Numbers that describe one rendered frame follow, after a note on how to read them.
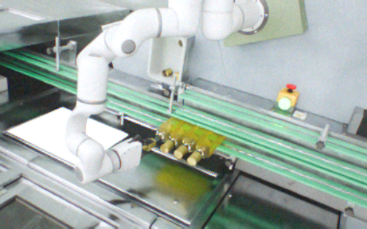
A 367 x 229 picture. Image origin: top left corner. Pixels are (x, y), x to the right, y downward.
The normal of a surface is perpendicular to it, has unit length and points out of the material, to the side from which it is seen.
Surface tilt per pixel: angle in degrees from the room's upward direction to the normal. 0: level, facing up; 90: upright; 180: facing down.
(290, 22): 4
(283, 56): 0
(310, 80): 0
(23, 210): 90
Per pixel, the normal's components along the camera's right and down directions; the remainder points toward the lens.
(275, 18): -0.52, 0.32
